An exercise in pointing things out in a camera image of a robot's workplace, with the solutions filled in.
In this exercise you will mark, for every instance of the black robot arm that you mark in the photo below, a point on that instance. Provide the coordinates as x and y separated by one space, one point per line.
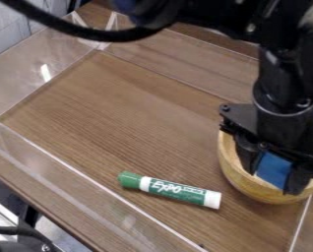
276 24

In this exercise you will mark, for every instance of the black table leg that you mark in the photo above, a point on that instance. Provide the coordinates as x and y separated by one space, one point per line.
31 216

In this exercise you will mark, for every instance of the blue rectangular block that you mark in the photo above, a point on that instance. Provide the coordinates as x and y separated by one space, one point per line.
273 169

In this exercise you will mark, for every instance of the brown wooden bowl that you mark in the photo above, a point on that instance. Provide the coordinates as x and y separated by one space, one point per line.
250 185

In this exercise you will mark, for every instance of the green Expo marker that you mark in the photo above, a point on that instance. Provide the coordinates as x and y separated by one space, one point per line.
170 189

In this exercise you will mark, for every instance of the clear acrylic tray wall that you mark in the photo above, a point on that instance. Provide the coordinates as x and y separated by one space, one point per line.
90 110

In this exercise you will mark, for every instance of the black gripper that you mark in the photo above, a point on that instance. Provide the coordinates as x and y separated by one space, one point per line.
266 131

